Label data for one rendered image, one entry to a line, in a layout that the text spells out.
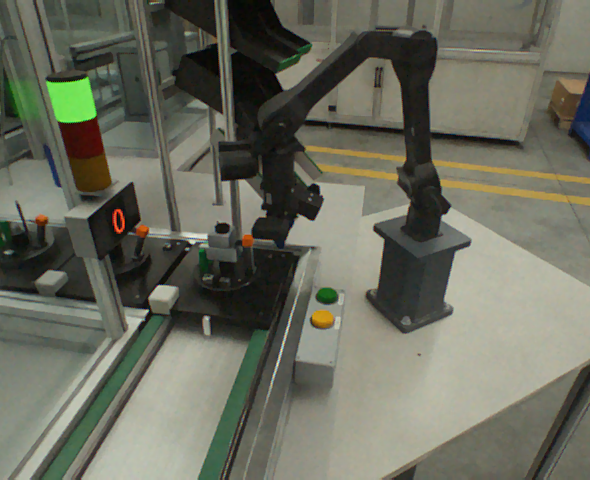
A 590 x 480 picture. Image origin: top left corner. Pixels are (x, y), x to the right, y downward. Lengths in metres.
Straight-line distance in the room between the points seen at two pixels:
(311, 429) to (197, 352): 0.25
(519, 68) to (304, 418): 4.33
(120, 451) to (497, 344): 0.74
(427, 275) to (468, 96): 4.00
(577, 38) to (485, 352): 8.72
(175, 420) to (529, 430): 1.56
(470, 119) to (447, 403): 4.19
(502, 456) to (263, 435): 1.38
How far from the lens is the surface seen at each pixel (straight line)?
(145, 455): 0.75
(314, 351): 0.78
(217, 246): 0.87
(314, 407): 0.83
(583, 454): 2.09
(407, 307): 0.97
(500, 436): 2.00
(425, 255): 0.87
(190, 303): 0.88
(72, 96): 0.63
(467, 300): 1.12
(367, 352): 0.93
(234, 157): 0.74
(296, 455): 0.78
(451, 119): 4.89
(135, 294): 0.93
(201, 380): 0.81
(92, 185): 0.67
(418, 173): 0.84
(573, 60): 9.56
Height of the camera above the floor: 1.53
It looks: 32 degrees down
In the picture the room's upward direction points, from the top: straight up
